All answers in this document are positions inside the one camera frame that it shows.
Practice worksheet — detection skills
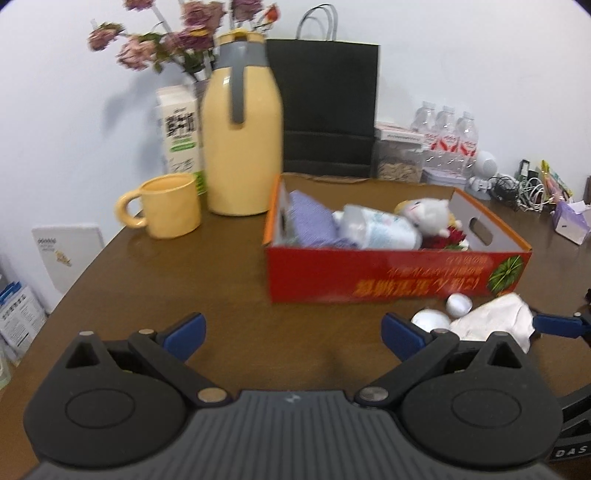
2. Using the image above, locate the white card pack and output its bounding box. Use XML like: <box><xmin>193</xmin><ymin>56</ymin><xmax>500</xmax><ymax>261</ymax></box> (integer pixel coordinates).
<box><xmin>375</xmin><ymin>121</ymin><xmax>428</xmax><ymax>144</ymax></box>

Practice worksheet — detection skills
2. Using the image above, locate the yellow green snack packet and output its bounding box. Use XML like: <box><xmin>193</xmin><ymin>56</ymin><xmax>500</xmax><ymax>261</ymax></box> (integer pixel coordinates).
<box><xmin>540</xmin><ymin>159</ymin><xmax>575</xmax><ymax>204</ymax></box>

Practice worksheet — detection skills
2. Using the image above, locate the white printed tin box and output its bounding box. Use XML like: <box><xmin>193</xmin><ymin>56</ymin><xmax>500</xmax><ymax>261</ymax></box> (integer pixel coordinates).
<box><xmin>422</xmin><ymin>166</ymin><xmax>469</xmax><ymax>188</ymax></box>

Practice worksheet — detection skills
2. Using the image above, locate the purple tissue pack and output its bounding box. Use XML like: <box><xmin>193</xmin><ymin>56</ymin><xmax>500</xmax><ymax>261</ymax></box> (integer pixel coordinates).
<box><xmin>551</xmin><ymin>199</ymin><xmax>591</xmax><ymax>245</ymax></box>

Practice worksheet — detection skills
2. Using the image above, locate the red orange cardboard box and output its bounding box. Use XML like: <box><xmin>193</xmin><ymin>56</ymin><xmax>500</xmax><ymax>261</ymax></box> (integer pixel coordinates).
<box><xmin>263</xmin><ymin>173</ymin><xmax>534</xmax><ymax>304</ymax></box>

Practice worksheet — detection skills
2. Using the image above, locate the small white round lid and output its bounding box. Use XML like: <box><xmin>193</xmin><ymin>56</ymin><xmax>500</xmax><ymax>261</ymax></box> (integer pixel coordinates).
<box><xmin>445</xmin><ymin>293</ymin><xmax>474</xmax><ymax>318</ymax></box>

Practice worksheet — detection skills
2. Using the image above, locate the clear plastic bottle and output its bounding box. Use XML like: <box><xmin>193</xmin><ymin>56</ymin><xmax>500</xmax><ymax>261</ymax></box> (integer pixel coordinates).
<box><xmin>332</xmin><ymin>204</ymin><xmax>423</xmax><ymax>251</ymax></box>

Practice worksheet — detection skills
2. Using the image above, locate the white cloth glove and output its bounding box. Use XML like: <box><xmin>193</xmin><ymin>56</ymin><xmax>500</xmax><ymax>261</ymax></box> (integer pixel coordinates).
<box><xmin>450</xmin><ymin>293</ymin><xmax>536</xmax><ymax>354</ymax></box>

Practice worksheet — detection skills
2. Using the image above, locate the white yellow plush toy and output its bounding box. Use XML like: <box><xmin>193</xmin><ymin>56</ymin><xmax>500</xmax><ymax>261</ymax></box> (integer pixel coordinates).
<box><xmin>393</xmin><ymin>198</ymin><xmax>465</xmax><ymax>241</ymax></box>

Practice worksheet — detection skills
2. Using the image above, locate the clear seed container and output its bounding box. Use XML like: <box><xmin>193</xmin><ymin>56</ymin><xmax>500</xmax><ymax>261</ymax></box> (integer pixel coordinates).
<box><xmin>373</xmin><ymin>138</ymin><xmax>426</xmax><ymax>183</ymax></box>

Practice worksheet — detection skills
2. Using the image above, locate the black paper bag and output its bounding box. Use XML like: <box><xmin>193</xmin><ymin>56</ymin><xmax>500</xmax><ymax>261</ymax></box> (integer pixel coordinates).
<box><xmin>267</xmin><ymin>4</ymin><xmax>382</xmax><ymax>178</ymax></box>

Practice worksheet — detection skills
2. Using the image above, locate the clear water bottle red label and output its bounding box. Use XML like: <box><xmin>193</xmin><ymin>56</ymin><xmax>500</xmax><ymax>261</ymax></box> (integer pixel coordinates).
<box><xmin>410</xmin><ymin>102</ymin><xmax>437</xmax><ymax>141</ymax></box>
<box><xmin>427</xmin><ymin>105</ymin><xmax>458</xmax><ymax>169</ymax></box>
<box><xmin>455</xmin><ymin>111</ymin><xmax>480</xmax><ymax>174</ymax></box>

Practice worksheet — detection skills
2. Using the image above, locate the blue white carton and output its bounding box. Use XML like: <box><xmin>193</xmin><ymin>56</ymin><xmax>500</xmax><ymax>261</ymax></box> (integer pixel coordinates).
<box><xmin>0</xmin><ymin>277</ymin><xmax>47</xmax><ymax>365</ymax></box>

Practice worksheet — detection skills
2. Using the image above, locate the yellow thermos jug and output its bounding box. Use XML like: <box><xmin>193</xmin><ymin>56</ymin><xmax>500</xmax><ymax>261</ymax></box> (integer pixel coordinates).
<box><xmin>202</xmin><ymin>28</ymin><xmax>284</xmax><ymax>216</ymax></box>

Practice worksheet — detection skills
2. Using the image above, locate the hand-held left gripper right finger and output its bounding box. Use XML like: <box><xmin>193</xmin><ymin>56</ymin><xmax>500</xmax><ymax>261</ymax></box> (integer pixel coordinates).
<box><xmin>355</xmin><ymin>312</ymin><xmax>527</xmax><ymax>409</ymax></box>

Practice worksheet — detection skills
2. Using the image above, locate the dried pink flower bouquet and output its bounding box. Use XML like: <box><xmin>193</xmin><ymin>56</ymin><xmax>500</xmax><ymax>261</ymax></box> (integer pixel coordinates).
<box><xmin>88</xmin><ymin>0</ymin><xmax>282</xmax><ymax>75</ymax></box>

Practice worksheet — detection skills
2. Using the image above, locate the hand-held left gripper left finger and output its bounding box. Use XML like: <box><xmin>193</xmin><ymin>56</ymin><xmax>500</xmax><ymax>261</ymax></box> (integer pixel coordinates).
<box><xmin>65</xmin><ymin>312</ymin><xmax>232</xmax><ymax>408</ymax></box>

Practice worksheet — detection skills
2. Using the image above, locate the glass vase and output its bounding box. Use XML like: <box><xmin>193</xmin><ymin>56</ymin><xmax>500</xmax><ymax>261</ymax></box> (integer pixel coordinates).
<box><xmin>191</xmin><ymin>69</ymin><xmax>214</xmax><ymax>109</ymax></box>

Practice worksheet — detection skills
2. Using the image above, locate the white threaded bottle cap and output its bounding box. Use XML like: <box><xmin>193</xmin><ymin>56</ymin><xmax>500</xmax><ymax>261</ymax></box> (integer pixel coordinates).
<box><xmin>410</xmin><ymin>310</ymin><xmax>453</xmax><ymax>333</ymax></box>

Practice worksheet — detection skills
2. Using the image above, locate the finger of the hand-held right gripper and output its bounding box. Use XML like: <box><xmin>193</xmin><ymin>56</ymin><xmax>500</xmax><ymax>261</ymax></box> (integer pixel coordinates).
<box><xmin>531</xmin><ymin>311</ymin><xmax>591</xmax><ymax>347</ymax></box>

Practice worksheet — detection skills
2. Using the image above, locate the white cable bundle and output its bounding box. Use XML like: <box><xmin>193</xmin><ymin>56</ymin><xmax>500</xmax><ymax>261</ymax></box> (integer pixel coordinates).
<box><xmin>517</xmin><ymin>178</ymin><xmax>557</xmax><ymax>213</ymax></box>

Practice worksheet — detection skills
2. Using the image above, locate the yellow ceramic mug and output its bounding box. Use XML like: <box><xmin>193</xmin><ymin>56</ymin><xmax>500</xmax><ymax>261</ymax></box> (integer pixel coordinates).
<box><xmin>115</xmin><ymin>173</ymin><xmax>203</xmax><ymax>240</ymax></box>

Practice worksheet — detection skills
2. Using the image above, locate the white robot toy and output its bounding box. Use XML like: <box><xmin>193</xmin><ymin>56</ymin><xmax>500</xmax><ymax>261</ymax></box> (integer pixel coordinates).
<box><xmin>465</xmin><ymin>150</ymin><xmax>499</xmax><ymax>200</ymax></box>

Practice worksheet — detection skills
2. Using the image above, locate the white booklet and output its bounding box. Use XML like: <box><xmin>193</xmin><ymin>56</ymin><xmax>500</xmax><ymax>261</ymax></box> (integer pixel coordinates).
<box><xmin>31</xmin><ymin>224</ymin><xmax>106</xmax><ymax>294</ymax></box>

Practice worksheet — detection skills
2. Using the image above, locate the white green milk carton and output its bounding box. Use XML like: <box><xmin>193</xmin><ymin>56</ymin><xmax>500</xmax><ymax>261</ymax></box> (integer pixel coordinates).
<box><xmin>156</xmin><ymin>85</ymin><xmax>207</xmax><ymax>195</ymax></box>

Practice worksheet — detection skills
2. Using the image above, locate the purple knitted cloth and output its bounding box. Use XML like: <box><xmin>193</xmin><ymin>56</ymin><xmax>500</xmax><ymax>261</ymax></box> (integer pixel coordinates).
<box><xmin>288</xmin><ymin>191</ymin><xmax>365</xmax><ymax>250</ymax></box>

